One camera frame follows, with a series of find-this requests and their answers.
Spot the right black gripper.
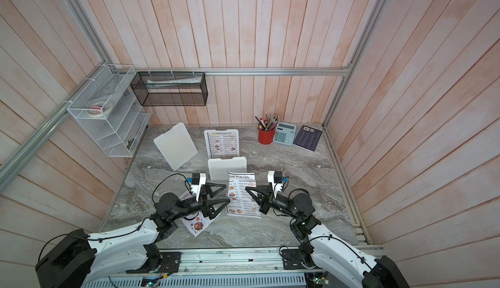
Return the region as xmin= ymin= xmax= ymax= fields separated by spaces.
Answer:
xmin=249 ymin=185 xmax=301 ymax=222

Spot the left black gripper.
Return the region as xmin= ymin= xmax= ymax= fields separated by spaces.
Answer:
xmin=171 ymin=181 xmax=230 ymax=221

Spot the dim sum menu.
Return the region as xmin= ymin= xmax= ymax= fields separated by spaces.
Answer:
xmin=208 ymin=131 xmax=238 ymax=159
xmin=226 ymin=172 xmax=261 ymax=218

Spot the white narrow rack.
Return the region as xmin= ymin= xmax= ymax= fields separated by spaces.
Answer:
xmin=208 ymin=157 xmax=247 ymax=184
xmin=154 ymin=122 xmax=198 ymax=171
xmin=203 ymin=129 xmax=240 ymax=160

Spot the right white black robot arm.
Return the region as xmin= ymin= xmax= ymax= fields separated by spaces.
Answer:
xmin=246 ymin=184 xmax=409 ymax=287

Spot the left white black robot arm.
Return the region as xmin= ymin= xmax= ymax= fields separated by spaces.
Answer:
xmin=35 ymin=183 xmax=230 ymax=287

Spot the left red white menu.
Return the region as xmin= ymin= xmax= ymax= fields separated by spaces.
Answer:
xmin=181 ymin=211 xmax=219 ymax=237

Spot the grey desk calculator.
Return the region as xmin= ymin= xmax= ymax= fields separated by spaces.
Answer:
xmin=273 ymin=122 xmax=297 ymax=146

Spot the red pen cup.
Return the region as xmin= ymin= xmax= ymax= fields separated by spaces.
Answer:
xmin=255 ymin=114 xmax=280 ymax=145

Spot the dark purple card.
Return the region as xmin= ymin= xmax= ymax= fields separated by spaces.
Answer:
xmin=293 ymin=125 xmax=323 ymax=151

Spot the paper inside black basket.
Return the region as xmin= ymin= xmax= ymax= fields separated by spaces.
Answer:
xmin=146 ymin=77 xmax=203 ymax=89

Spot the tape roll on shelf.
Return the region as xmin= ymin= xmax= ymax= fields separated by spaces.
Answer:
xmin=85 ymin=100 xmax=112 ymax=118

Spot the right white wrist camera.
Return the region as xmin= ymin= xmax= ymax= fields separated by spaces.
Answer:
xmin=268 ymin=171 xmax=289 ymax=197

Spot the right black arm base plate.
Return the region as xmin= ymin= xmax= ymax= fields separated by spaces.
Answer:
xmin=279 ymin=246 xmax=333 ymax=272

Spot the aluminium front rail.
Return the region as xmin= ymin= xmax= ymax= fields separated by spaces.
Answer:
xmin=68 ymin=244 xmax=391 ymax=279

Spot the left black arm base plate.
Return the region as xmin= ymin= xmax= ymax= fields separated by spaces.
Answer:
xmin=126 ymin=252 xmax=182 ymax=274

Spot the black mesh wall basket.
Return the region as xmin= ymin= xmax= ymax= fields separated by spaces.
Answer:
xmin=130 ymin=72 xmax=208 ymax=107

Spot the white wire wall shelf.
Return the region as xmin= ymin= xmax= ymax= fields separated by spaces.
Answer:
xmin=68 ymin=64 xmax=152 ymax=158

